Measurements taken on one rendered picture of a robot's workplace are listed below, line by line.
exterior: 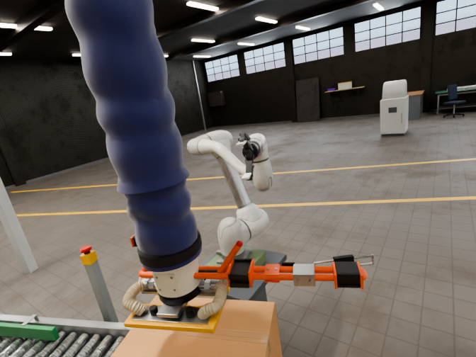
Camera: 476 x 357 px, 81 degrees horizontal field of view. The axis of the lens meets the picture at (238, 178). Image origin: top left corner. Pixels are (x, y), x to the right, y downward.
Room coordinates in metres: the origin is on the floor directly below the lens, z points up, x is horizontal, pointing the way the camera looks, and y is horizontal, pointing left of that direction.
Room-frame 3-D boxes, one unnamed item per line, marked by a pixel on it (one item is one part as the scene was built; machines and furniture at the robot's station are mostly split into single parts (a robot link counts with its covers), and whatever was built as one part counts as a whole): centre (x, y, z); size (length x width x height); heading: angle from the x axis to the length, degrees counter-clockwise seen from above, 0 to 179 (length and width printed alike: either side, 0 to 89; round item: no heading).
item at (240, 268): (0.85, 0.04, 1.24); 0.10 x 0.08 x 0.06; 165
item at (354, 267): (0.75, -0.30, 1.24); 0.08 x 0.07 x 0.05; 75
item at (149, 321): (0.83, 0.31, 1.13); 0.34 x 0.10 x 0.05; 75
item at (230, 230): (1.62, 0.10, 0.98); 0.18 x 0.16 x 0.22; 128
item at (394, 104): (8.08, -4.76, 0.75); 0.75 x 0.64 x 1.50; 143
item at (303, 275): (0.79, -0.17, 1.23); 0.07 x 0.07 x 0.04; 75
